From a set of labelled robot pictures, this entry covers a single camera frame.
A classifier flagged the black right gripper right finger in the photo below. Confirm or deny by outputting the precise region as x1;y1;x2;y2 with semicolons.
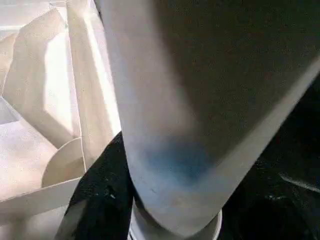
221;159;315;240

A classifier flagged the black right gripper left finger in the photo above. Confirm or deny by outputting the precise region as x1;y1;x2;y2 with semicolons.
56;131;136;240

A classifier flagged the white plastic table top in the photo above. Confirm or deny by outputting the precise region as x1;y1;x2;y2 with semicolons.
0;0;123;221

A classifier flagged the white plastic table leg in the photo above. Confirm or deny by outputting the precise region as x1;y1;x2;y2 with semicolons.
99;0;320;240

